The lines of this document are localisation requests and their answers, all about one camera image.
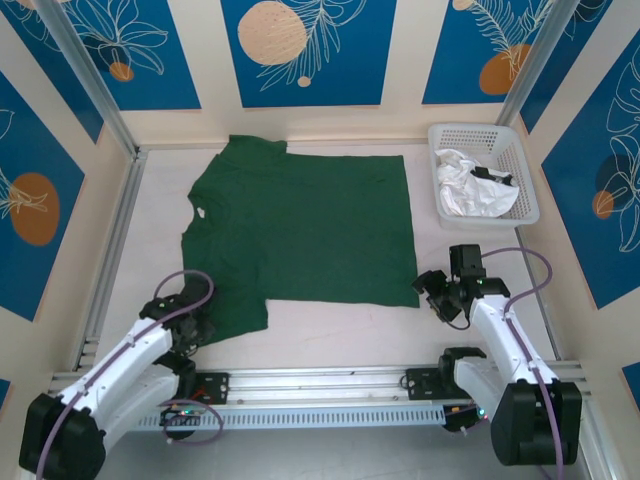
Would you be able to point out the long aluminium mounting rail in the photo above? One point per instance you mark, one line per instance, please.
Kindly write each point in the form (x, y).
(320, 380)

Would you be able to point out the white t-shirt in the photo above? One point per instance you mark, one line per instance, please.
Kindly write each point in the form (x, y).
(475, 195)

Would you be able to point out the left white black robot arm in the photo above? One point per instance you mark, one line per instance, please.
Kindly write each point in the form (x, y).
(115, 365)

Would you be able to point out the blue floral wall panel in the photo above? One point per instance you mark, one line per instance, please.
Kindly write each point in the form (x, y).
(30, 270)
(555, 75)
(590, 150)
(55, 85)
(460, 50)
(165, 75)

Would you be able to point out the aluminium frame post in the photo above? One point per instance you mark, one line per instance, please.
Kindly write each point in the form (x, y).
(597, 440)
(530, 75)
(90, 75)

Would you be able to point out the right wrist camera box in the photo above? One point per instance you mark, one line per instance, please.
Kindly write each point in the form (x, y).
(465, 259)

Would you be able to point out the white perforated plastic basket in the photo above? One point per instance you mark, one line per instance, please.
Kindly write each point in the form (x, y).
(480, 223)

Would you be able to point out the green t-shirt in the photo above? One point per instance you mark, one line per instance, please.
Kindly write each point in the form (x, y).
(300, 225)

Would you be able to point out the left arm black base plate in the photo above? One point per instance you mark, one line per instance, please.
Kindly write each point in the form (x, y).
(215, 387)

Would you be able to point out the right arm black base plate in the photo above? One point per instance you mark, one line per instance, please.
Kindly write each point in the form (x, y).
(422, 384)

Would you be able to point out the blue panel with beige circle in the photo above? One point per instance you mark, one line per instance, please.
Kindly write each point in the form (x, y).
(350, 50)

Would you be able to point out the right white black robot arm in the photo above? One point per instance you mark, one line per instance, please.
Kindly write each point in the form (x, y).
(500, 330)

